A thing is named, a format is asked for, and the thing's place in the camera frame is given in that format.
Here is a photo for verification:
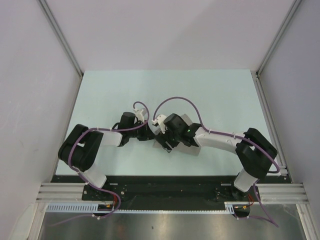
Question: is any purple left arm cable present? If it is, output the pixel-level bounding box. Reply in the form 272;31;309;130
48;101;150;227

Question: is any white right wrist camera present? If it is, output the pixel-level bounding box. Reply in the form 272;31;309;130
151;114;167;134

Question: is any left aluminium corner post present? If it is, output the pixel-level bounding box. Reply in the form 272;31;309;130
36;0;84;79

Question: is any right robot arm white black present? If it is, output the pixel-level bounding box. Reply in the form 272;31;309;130
152;113;278;201

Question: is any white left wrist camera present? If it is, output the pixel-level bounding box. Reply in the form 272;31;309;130
133;108;147;123

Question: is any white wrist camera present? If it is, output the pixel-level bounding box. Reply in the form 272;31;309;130
151;114;167;134
133;108;147;123

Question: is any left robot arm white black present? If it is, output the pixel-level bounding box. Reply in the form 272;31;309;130
58;108;155;200

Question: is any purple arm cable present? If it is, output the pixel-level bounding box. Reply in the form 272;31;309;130
48;101;150;227
152;96;281;228

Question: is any grey cloth napkin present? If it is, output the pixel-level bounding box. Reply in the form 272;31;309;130
152;113;202;157

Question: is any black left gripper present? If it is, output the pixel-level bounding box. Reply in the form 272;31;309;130
127;119;156;141

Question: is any white slotted cable duct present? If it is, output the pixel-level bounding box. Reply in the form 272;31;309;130
46;203;235;214

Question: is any aluminium corner post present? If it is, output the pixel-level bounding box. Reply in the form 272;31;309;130
255;0;304;77
36;0;84;79

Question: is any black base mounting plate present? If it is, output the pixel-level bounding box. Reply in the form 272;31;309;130
51;174;292;212

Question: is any right aluminium corner post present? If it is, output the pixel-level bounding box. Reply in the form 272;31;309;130
255;0;304;77

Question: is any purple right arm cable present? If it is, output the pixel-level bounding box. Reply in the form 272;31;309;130
152;96;281;228

